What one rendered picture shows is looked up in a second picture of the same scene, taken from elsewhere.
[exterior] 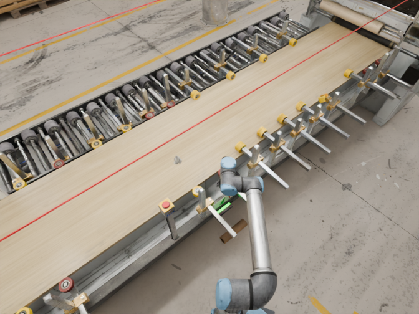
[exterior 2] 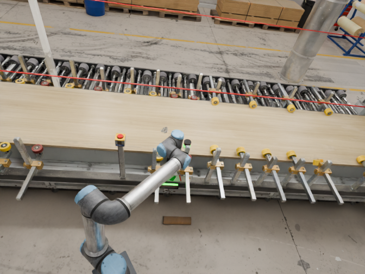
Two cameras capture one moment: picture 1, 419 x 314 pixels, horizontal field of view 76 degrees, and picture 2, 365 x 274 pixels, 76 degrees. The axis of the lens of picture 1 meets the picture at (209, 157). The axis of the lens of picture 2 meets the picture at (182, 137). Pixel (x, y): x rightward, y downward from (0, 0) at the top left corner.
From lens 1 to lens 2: 0.71 m
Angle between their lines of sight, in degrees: 20
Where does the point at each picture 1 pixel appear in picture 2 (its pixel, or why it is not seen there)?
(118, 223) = (94, 138)
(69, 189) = (89, 104)
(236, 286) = (94, 193)
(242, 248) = (173, 237)
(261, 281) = (112, 204)
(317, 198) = (266, 251)
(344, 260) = not seen: outside the picture
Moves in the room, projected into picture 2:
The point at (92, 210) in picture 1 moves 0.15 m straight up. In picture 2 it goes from (89, 122) to (87, 110)
